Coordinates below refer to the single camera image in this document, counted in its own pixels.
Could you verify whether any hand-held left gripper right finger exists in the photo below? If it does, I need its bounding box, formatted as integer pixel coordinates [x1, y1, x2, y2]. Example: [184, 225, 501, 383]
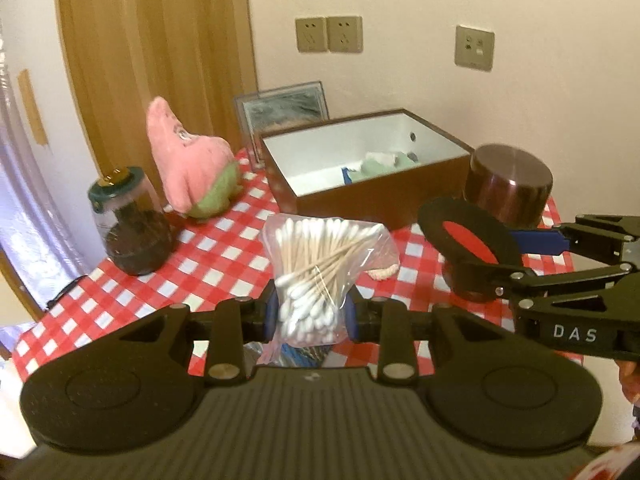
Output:
[347, 295, 507, 386]

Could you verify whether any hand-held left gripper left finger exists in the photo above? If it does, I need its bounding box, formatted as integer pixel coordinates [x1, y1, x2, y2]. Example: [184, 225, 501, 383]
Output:
[119, 290, 279, 386]

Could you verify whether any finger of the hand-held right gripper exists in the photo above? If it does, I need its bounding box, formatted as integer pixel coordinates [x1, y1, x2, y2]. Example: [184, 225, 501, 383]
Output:
[451, 261, 640, 311]
[510, 214, 640, 264]

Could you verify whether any bag of cotton swabs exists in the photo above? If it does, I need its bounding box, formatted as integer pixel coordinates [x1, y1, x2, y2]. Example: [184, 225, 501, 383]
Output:
[260, 215, 401, 350]

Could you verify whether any brown box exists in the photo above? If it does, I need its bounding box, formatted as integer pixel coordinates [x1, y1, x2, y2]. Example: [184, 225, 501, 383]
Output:
[257, 107, 475, 231]

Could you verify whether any person's right hand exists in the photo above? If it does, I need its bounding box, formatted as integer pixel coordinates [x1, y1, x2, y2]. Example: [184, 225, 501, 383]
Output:
[617, 360, 640, 408]

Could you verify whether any brown metal canister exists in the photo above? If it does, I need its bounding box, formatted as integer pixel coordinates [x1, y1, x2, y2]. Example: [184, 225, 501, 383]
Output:
[442, 143, 555, 303]

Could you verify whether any red white checkered tablecloth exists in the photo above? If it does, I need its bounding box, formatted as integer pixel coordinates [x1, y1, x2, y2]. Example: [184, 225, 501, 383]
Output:
[11, 147, 586, 383]

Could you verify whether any clear jar with green lid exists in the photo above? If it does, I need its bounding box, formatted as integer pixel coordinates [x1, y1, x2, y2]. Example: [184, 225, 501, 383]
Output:
[87, 165, 173, 277]

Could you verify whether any pink starfish plush toy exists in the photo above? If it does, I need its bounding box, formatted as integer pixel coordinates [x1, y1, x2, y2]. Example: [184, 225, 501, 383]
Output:
[145, 96, 244, 221]

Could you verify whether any sheer curtain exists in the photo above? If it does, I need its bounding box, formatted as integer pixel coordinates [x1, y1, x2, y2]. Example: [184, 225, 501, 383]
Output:
[0, 35, 96, 321]

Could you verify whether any wooden door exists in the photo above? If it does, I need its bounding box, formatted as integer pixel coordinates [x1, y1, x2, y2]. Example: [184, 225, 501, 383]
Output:
[54, 0, 261, 181]

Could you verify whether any picture frame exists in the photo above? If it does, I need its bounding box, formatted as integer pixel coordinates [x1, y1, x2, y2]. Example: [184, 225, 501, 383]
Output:
[234, 80, 331, 168]

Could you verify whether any beige wall switch plate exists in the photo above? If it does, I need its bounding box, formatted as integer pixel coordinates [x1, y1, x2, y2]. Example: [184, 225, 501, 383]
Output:
[454, 24, 496, 72]

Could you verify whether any beige wall socket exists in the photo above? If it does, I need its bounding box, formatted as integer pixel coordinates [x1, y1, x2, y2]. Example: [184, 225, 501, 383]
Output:
[295, 16, 328, 53]
[326, 15, 363, 54]

